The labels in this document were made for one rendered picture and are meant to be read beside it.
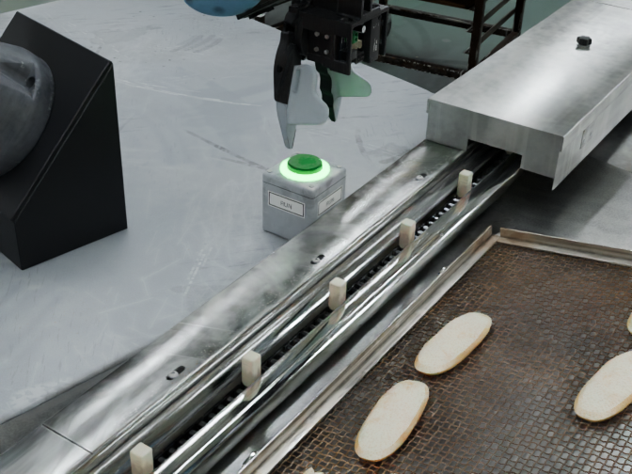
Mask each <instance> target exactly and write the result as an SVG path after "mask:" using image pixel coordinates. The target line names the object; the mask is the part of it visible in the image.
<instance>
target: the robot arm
mask: <svg viewBox="0 0 632 474"><path fill-rule="evenodd" d="M283 1H285V0H184V2H185V3H186V4H187V5H188V6H189V7H190V8H192V9H194V10H196V11H198V12H200V13H203V14H206V15H211V16H217V17H228V16H234V15H236V17H237V20H240V19H243V18H246V17H248V18H249V20H250V19H254V18H256V17H262V16H264V15H265V14H266V13H267V12H269V11H271V10H273V9H274V6H275V5H277V4H279V3H281V2H283ZM388 8H389V6H385V5H381V4H377V3H373V2H372V0H292V4H291V5H290V6H289V11H288V12H287V14H286V16H285V19H284V24H283V31H281V34H280V42H279V45H278V47H277V51H276V58H275V64H274V99H275V101H276V112H277V117H278V122H279V126H280V130H281V133H282V136H283V140H284V144H285V147H286V148H288V149H292V146H293V141H294V137H295V132H296V126H295V125H322V124H324V123H326V121H327V120H328V117H329V118H330V119H331V121H334V122H335V121H337V119H338V115H339V110H340V102H341V97H368V96H370V95H371V83H370V82H369V81H368V80H367V79H365V78H364V77H362V76H361V75H360V74H358V73H357V72H356V71H355V70H354V69H353V65H352V63H355V64H357V63H359V62H361V61H363V62H366V63H372V62H373V61H374V60H376V59H377V58H378V55H385V54H386V45H387V20H388ZM381 20H384V22H383V36H382V43H379V38H380V24H381ZM306 59H307V60H310V61H313V62H315V68H316V70H315V68H314V67H313V66H311V65H309V64H304V65H301V60H306ZM317 72H318V73H319V74H320V90H321V92H322V98H320V97H319V96H318V95H317V93H316V84H317ZM54 97H55V82H54V77H53V74H52V72H51V69H50V68H49V66H48V65H47V63H46V62H45V61H44V60H42V59H41V58H40V57H38V56H36V55H34V54H33V53H31V52H30V51H28V50H26V49H25V48H23V47H20V46H16V45H12V44H7V43H4V42H0V176H2V175H4V174H6V173H8V172H9V171H10V170H11V169H13V168H14V167H15V166H17V165H18V164H19V163H20V162H21V161H22V160H23V159H24V158H25V157H26V156H27V155H28V153H29V152H30V151H31V150H32V149H33V148H34V147H35V145H36V144H37V142H38V141H39V139H40V137H41V135H42V133H43V131H44V129H45V127H46V125H47V122H48V120H49V117H50V115H51V112H52V108H53V103H54Z"/></svg>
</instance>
